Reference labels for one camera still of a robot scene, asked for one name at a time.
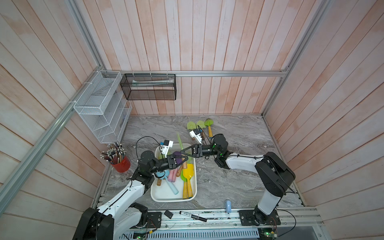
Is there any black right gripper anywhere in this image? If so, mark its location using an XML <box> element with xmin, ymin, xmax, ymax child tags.
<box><xmin>182</xmin><ymin>146</ymin><xmax>222</xmax><ymax>161</ymax></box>

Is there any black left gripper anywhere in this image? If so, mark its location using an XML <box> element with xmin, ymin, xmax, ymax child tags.
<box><xmin>149</xmin><ymin>154</ymin><xmax>188</xmax><ymax>174</ymax></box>

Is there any green shovel wooden handle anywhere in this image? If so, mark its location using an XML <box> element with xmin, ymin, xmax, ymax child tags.
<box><xmin>187</xmin><ymin>122</ymin><xmax>197</xmax><ymax>130</ymax></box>
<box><xmin>196</xmin><ymin>120</ymin><xmax>206</xmax><ymax>129</ymax></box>

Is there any bright green yellow-handled shovel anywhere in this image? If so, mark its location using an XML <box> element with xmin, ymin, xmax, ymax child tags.
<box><xmin>204</xmin><ymin>118</ymin><xmax>214</xmax><ymax>138</ymax></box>

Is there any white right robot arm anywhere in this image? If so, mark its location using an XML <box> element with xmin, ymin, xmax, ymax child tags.
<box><xmin>181</xmin><ymin>134</ymin><xmax>296</xmax><ymax>226</ymax></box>

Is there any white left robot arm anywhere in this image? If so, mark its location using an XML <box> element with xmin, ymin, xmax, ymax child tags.
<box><xmin>73</xmin><ymin>151</ymin><xmax>188</xmax><ymax>240</ymax></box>

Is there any yellow plastic shovel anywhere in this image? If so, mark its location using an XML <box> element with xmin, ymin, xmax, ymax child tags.
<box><xmin>183</xmin><ymin>164</ymin><xmax>194</xmax><ymax>198</ymax></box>

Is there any light blue shovel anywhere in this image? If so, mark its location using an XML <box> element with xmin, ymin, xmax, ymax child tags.
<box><xmin>155</xmin><ymin>170</ymin><xmax>179</xmax><ymax>195</ymax></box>

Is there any white storage box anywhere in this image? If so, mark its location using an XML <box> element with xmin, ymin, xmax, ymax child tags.
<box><xmin>151</xmin><ymin>157</ymin><xmax>197</xmax><ymax>203</ymax></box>

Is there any small black block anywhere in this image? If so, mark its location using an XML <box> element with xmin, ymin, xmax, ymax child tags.
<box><xmin>164</xmin><ymin>210</ymin><xmax>174</xmax><ymax>219</ymax></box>

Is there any black marker pen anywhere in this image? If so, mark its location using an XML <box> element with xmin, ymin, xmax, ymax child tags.
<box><xmin>179</xmin><ymin>211</ymin><xmax>208</xmax><ymax>222</ymax></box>

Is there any light blue small bottle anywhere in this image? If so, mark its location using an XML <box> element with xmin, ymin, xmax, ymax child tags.
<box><xmin>225</xmin><ymin>199</ymin><xmax>232</xmax><ymax>214</ymax></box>

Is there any red pencil cup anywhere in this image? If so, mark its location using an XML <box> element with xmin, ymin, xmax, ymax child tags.
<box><xmin>100</xmin><ymin>143</ymin><xmax>131</xmax><ymax>173</ymax></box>

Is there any black mesh basket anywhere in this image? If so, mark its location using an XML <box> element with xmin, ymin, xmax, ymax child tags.
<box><xmin>120</xmin><ymin>73</ymin><xmax>177</xmax><ymax>101</ymax></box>

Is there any pink handled purple shovel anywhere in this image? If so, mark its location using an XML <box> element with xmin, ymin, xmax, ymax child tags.
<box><xmin>168</xmin><ymin>152</ymin><xmax>183</xmax><ymax>183</ymax></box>

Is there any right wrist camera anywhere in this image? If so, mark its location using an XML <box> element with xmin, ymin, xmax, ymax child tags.
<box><xmin>189</xmin><ymin>129</ymin><xmax>203</xmax><ymax>144</ymax></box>

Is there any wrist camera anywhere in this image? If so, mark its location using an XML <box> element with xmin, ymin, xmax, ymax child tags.
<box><xmin>160</xmin><ymin>140</ymin><xmax>174</xmax><ymax>157</ymax></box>
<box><xmin>189</xmin><ymin>129</ymin><xmax>203</xmax><ymax>144</ymax></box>

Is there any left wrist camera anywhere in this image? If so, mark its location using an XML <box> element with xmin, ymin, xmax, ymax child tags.
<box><xmin>160</xmin><ymin>140</ymin><xmax>174</xmax><ymax>157</ymax></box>

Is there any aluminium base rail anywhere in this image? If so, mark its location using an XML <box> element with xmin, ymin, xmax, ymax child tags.
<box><xmin>116</xmin><ymin>206</ymin><xmax>326</xmax><ymax>240</ymax></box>

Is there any white wire shelf rack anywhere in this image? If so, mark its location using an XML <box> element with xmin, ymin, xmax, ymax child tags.
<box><xmin>74</xmin><ymin>71</ymin><xmax>132</xmax><ymax>144</ymax></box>

